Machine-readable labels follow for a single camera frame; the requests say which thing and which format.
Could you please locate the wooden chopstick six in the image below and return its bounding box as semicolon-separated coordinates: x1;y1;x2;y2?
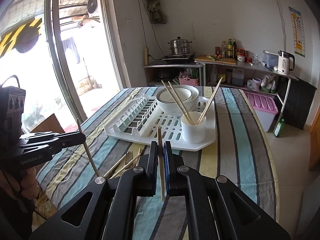
76;119;100;177

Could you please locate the wooden chopstick five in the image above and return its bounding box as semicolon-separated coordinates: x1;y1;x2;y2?
103;154;126;180

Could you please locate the wooden chopstick four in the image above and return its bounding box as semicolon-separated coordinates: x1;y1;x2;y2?
111;152;141;179

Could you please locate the wooden chopstick three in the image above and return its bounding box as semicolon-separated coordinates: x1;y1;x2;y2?
136;148;143;166

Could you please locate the metal fork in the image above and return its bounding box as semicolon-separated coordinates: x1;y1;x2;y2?
124;151;133;170

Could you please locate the wooden chopstick seven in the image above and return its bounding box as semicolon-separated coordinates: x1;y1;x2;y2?
157;126;165;202

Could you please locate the wooden chopstick eight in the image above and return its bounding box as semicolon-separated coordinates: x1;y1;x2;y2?
197;77;223;125

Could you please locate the wooden chopstick one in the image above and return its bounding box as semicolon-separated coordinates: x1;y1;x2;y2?
161;80;184;114

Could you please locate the wooden chopstick nine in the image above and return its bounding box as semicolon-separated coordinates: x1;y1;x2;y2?
168;82;195;125

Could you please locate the metal kitchen shelf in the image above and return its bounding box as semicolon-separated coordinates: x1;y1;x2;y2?
144;59;297;114

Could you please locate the person's left hand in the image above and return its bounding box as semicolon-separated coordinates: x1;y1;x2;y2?
1;167;39;199

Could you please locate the wooden chair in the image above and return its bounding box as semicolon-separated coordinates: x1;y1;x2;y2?
31;113;65;133

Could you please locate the white utensil cup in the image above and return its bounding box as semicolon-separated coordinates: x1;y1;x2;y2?
181;112;206;144

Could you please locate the white plastic dish rack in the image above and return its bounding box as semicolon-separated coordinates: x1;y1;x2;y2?
104;94;216;152

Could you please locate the green bottle on floor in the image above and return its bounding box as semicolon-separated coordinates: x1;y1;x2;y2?
273;118;285;138

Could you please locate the wooden door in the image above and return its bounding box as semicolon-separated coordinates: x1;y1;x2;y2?
309;109;320;171

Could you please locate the pink lidded storage box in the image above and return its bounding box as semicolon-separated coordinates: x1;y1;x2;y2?
245;92;278;132

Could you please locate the large white bowl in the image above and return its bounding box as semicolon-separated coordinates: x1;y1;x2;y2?
156;85;199;117

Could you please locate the small white inner bowl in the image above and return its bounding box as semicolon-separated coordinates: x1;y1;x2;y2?
158;87;192;103

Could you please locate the pink plastic basket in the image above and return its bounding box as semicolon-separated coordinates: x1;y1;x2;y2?
178;77;200;86

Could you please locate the outdoor fan unit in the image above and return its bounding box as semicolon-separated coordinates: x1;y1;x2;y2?
87;0;98;14

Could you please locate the wooden cutting board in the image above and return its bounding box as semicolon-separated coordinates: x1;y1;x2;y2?
195;55;237;65

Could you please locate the induction cooktop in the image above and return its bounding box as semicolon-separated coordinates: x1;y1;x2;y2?
162;53;195;64

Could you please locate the dark sauce bottle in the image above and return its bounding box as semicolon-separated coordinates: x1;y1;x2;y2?
232;38;238;60

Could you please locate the green sauce bottle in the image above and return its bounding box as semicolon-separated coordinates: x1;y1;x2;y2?
227;38;233;58

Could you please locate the white electric kettle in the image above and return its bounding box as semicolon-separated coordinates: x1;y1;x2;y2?
277;50;295;74

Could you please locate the clear plastic container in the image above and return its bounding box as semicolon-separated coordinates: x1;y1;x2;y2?
263;50;279;68

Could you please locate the stainless steel steamer pot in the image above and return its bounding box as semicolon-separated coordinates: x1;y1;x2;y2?
168;36;192;55

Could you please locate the hanging green cloth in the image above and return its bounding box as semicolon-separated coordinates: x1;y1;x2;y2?
146;0;167;24

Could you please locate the power strip on wall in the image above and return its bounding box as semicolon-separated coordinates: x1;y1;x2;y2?
144;47;149;66

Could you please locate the giraffe wall poster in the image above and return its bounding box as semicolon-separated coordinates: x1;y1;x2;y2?
289;7;305;57

